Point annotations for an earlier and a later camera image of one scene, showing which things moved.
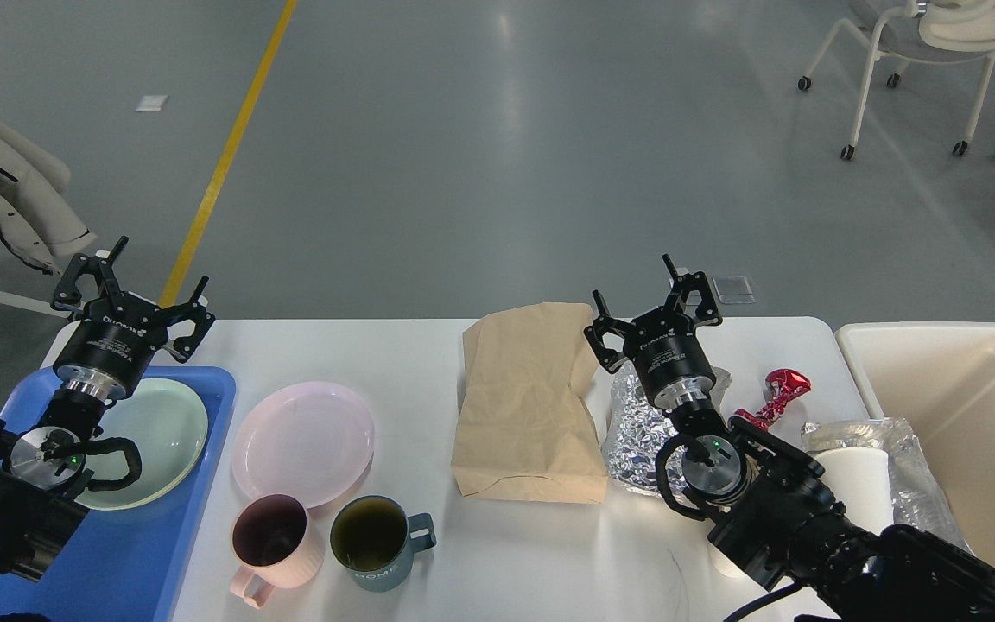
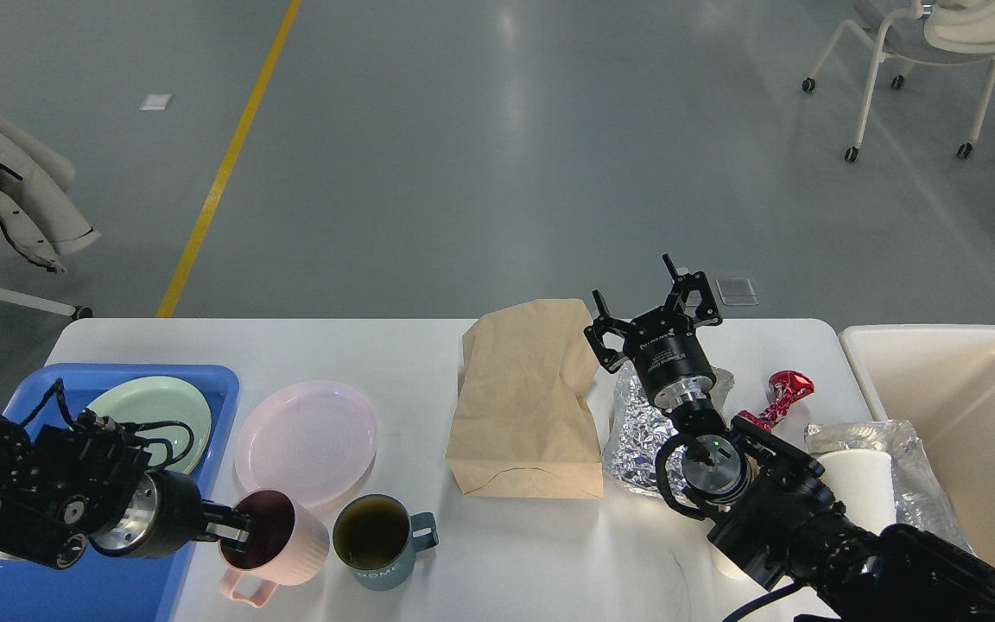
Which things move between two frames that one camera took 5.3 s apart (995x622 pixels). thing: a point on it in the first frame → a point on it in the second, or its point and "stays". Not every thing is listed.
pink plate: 310,441 stays
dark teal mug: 376,541 stays
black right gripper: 665,348 stays
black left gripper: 115,337 → 165,515
